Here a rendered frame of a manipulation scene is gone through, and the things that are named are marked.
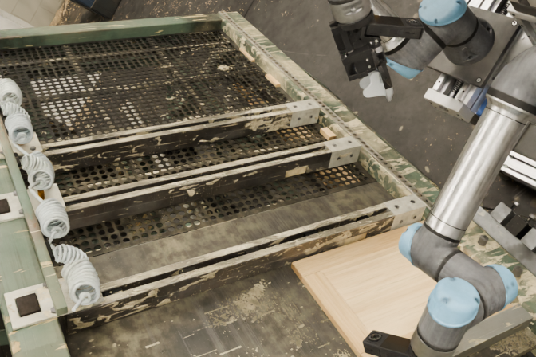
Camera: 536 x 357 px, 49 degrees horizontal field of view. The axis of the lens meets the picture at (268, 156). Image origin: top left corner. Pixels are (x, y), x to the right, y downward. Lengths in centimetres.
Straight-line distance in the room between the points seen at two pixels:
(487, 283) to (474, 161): 21
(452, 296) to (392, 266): 70
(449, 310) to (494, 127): 33
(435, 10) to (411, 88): 152
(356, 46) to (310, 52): 252
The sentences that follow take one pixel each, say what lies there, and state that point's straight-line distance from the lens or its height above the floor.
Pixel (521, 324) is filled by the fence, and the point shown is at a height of 94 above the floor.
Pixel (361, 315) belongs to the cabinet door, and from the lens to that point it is 155.
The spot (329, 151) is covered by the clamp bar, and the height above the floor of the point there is 103.
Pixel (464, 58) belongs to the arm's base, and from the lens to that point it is 183.
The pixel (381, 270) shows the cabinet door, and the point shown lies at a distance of 168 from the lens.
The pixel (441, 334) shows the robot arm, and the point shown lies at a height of 160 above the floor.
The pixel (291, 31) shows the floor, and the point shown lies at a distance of 388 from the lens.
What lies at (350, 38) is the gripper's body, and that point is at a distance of 116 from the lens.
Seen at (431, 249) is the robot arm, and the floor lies 154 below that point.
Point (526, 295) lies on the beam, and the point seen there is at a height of 88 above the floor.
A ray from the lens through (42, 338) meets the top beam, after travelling 134.
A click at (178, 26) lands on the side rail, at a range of 277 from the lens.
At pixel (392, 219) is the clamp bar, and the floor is 102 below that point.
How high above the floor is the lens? 257
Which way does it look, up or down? 46 degrees down
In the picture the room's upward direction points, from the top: 62 degrees counter-clockwise
